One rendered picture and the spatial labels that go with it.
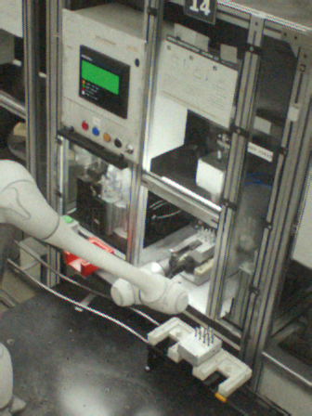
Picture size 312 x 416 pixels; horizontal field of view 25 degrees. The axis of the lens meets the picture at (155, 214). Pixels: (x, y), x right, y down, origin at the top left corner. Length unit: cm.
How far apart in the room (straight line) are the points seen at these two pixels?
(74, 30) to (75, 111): 32
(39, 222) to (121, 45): 70
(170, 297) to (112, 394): 48
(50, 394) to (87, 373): 17
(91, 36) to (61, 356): 119
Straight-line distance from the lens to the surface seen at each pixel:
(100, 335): 282
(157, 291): 232
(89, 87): 258
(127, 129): 252
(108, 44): 248
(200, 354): 243
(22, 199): 208
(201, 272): 269
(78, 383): 264
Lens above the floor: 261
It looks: 33 degrees down
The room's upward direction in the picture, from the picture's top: 6 degrees clockwise
